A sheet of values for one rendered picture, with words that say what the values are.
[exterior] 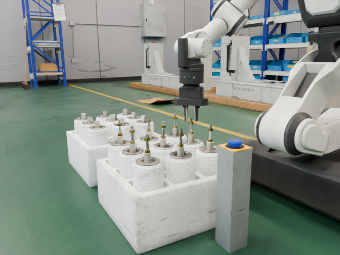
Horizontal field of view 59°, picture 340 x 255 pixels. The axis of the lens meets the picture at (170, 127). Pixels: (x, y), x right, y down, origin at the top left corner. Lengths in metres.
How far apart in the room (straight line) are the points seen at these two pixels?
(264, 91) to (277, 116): 2.25
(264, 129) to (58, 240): 0.76
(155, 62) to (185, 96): 4.43
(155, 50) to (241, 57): 2.18
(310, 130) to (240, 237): 0.39
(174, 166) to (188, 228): 0.20
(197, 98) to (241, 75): 2.72
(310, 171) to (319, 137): 0.13
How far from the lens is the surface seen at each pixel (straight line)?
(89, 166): 1.38
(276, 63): 7.05
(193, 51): 1.06
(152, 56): 5.54
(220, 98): 3.71
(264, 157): 1.26
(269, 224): 1.14
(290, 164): 1.19
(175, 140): 1.20
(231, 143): 0.86
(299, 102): 1.08
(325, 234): 1.16
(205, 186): 0.99
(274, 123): 1.05
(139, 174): 0.91
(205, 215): 1.03
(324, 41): 1.23
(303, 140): 1.03
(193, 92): 1.08
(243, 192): 0.91
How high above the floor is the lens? 0.56
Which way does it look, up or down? 13 degrees down
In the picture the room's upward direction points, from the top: 1 degrees counter-clockwise
